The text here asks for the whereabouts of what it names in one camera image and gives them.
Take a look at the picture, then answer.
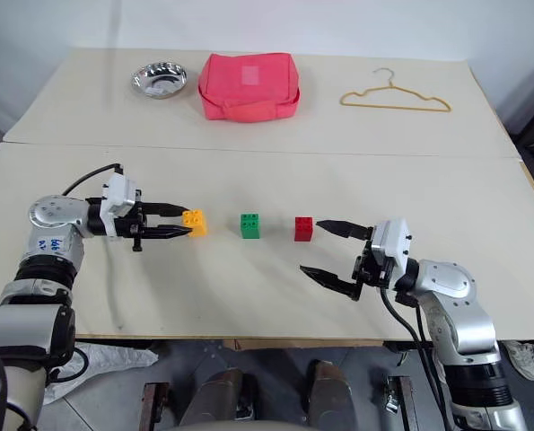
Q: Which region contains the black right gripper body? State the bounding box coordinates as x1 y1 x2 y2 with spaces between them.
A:
352 239 397 290

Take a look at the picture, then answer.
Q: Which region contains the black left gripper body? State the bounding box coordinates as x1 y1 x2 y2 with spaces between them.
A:
113 202 151 253

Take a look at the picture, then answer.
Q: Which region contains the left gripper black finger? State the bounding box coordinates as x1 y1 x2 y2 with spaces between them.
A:
142 224 193 241
142 201 188 217

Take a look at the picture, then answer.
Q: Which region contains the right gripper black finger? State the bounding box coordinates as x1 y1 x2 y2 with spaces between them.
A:
299 264 363 302
315 218 375 242

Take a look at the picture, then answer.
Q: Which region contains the yellow toy brick cube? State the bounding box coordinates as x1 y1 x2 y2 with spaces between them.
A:
181 208 209 238

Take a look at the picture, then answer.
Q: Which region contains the red toy brick cube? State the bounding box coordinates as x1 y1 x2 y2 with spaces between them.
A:
293 215 315 243

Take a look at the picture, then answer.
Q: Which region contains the green toy brick cube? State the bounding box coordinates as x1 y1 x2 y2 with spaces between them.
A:
240 213 262 240

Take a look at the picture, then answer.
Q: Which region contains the dark rounded shape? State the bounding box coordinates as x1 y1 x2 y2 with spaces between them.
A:
305 360 358 431
178 366 246 428

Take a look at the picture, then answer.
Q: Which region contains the shiny steel bowl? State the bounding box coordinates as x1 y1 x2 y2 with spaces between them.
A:
129 62 189 101

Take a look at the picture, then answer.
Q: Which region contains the white plastic sheet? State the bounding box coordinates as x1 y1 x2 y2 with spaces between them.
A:
45 342 161 406

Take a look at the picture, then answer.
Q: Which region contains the pink fabric bag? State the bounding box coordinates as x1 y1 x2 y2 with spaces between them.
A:
197 51 302 123

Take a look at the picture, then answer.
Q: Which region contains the white sneaker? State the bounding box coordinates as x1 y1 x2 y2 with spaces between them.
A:
501 339 534 383

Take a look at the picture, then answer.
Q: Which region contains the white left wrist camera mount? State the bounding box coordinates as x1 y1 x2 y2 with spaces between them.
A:
99 173 142 237

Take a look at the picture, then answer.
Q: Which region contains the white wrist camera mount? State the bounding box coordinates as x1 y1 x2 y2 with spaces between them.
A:
99 173 142 237
370 217 416 289

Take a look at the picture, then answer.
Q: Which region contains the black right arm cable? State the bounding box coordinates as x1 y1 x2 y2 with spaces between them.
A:
380 286 454 431

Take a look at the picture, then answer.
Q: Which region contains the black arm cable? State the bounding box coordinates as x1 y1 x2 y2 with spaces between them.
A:
380 286 454 431
61 163 125 197

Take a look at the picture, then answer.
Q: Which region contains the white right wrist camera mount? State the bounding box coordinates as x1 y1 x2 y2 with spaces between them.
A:
370 217 416 289

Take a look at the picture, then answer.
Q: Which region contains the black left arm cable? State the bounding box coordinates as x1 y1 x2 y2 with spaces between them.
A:
61 163 125 197

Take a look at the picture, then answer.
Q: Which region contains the yellow wire clothes hanger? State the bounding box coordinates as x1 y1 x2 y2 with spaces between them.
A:
339 66 454 113

